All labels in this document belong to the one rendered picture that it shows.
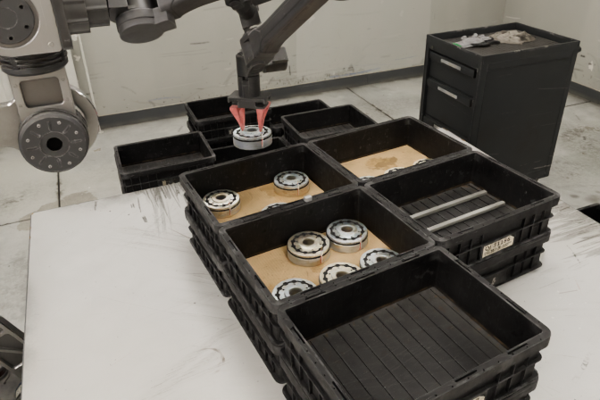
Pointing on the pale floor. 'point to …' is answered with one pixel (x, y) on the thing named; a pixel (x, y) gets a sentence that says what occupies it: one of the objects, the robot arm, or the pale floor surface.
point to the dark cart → (500, 93)
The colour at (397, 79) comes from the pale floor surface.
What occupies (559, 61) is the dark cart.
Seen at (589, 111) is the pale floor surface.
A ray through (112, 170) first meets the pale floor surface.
